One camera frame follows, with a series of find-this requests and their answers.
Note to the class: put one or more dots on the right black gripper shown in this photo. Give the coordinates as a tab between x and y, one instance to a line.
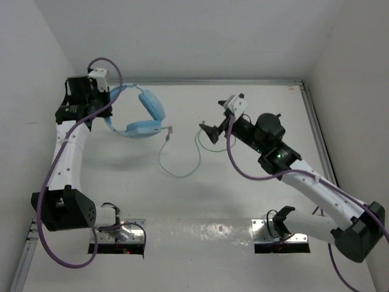
214	132

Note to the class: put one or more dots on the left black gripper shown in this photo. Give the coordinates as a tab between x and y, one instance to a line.
104	95

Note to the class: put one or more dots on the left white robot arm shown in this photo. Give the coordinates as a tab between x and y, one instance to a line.
64	205

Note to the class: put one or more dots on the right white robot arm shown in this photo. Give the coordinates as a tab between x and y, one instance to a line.
351	225

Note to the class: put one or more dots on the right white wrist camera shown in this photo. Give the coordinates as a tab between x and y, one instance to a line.
236	104

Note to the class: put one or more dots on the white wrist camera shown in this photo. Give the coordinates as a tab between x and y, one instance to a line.
99	75
236	104

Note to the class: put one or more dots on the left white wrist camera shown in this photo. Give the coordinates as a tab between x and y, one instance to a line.
99	75

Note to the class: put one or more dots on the aluminium table frame rail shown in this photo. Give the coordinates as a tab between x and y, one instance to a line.
198	209

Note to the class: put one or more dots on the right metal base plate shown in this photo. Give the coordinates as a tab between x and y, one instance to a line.
262	236

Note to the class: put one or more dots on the metal base plate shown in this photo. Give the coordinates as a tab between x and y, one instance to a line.
130	232
262	236

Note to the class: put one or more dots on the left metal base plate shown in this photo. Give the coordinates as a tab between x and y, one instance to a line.
130	232

